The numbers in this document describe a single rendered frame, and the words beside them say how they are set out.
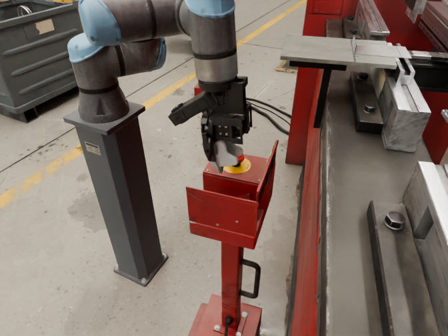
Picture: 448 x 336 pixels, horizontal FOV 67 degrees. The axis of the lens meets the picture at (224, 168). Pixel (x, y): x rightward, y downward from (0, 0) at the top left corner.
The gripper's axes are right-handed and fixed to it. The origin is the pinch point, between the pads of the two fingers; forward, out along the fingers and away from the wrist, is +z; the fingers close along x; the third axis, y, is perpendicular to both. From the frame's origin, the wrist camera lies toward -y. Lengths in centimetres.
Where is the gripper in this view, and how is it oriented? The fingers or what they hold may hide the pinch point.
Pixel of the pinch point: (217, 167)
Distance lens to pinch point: 72.3
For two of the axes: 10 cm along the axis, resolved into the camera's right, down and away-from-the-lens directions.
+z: 0.9, 8.1, 5.8
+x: 3.2, -5.7, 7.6
